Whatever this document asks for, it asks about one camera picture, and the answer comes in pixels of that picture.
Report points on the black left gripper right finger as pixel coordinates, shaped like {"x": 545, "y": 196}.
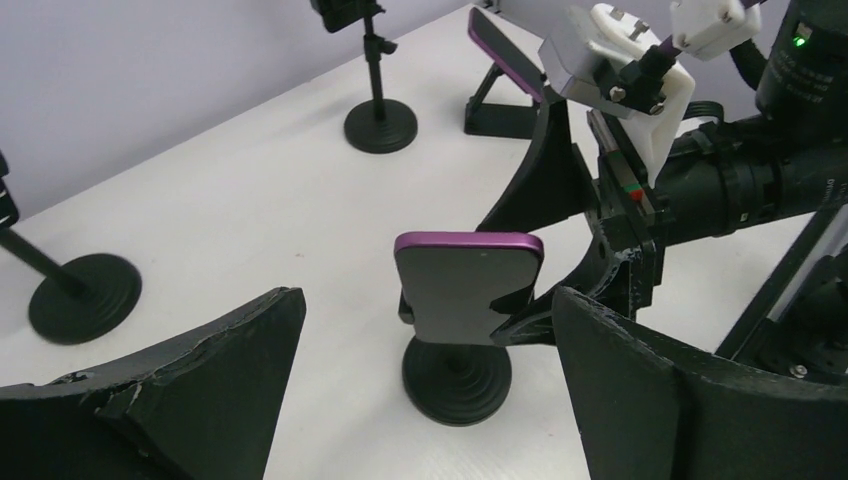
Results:
{"x": 648, "y": 406}

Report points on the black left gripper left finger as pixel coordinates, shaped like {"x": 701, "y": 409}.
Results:
{"x": 201, "y": 405}

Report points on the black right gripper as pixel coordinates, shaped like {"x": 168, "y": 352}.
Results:
{"x": 717, "y": 180}

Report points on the purple phone with black screen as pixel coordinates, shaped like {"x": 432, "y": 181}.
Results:
{"x": 459, "y": 287}

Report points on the black round-base phone stand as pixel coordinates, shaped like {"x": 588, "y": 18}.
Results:
{"x": 464, "y": 383}

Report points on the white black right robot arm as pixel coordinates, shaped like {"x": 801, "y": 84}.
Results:
{"x": 788, "y": 160}

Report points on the black folding phone stand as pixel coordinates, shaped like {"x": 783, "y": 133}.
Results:
{"x": 498, "y": 120}

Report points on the purple phone on folding stand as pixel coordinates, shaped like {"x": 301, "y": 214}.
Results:
{"x": 505, "y": 54}

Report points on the black phone back middle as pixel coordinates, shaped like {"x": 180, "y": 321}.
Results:
{"x": 337, "y": 15}

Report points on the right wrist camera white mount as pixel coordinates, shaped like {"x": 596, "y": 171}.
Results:
{"x": 608, "y": 59}

